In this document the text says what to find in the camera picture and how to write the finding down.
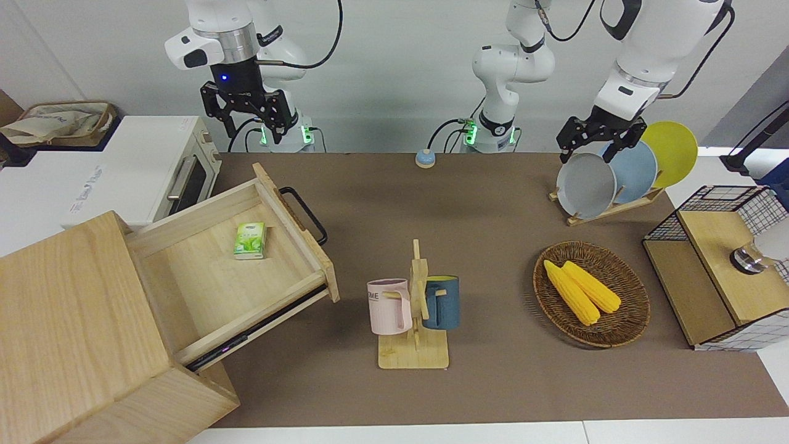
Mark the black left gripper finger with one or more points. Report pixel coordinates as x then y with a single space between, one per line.
570 135
629 137

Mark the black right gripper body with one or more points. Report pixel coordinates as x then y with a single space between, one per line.
243 95

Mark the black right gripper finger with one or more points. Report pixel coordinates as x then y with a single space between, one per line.
216 102
282 117

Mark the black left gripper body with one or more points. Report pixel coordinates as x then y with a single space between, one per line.
607 123

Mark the wooden drawer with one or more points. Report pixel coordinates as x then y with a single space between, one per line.
203 277

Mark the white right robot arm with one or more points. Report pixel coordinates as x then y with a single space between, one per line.
222 31

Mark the light blue plate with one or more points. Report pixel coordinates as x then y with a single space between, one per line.
638 169

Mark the yellow plate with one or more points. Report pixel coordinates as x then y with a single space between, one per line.
675 151

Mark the grey plate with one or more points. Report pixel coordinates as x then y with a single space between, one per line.
585 188

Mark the wooden plate rack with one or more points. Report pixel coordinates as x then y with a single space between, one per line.
616 211

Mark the green tissue pack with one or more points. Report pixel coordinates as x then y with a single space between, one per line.
249 242

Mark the white toaster oven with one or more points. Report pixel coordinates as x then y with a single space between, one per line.
92 172

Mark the yellow corn cob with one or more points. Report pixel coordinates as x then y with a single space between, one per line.
570 295
595 288

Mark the beige bag in brown tray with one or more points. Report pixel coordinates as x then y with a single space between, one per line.
55 123

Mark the brown wicker basket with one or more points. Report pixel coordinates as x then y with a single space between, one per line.
625 320

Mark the dark teal mug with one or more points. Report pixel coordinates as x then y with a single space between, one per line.
447 305

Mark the pink mug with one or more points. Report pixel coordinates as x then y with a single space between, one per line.
385 308

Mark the light wooden cabinet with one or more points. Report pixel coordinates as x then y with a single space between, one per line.
74 320

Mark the bamboo mug tree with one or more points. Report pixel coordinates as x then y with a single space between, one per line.
413 354

